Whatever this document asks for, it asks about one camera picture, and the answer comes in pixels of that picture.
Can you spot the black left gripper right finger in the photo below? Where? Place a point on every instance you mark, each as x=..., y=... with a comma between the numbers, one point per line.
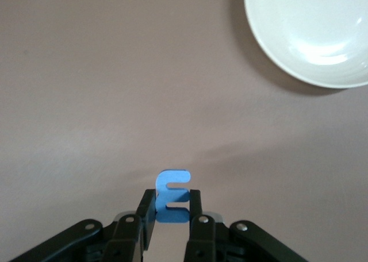
x=207, y=239

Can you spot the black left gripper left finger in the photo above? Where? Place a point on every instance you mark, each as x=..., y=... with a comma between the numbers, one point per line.
x=123, y=236

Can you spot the blue letter m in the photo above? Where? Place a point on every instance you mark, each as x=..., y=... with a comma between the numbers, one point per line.
x=161, y=193

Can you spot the cream plate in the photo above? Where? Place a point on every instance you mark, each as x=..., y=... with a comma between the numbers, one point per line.
x=302, y=29

